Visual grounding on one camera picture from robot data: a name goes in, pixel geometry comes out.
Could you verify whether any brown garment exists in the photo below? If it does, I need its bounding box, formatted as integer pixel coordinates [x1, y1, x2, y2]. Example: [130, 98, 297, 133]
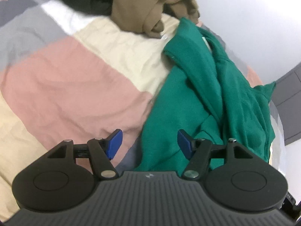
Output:
[111, 0, 200, 38]

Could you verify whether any pastel checkered bed sheet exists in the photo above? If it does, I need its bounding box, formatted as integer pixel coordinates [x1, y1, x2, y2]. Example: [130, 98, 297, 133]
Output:
[0, 0, 286, 223]

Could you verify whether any grey door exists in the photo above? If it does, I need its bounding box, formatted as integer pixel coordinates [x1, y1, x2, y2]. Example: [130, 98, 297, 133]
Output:
[272, 64, 301, 145]

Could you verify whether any green hoodie white lettering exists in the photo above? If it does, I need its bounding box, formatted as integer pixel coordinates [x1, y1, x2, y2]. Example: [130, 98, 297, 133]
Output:
[136, 18, 275, 173]

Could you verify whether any black object at right edge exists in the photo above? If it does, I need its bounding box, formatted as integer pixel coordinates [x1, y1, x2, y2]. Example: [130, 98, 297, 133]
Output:
[281, 192, 300, 221]

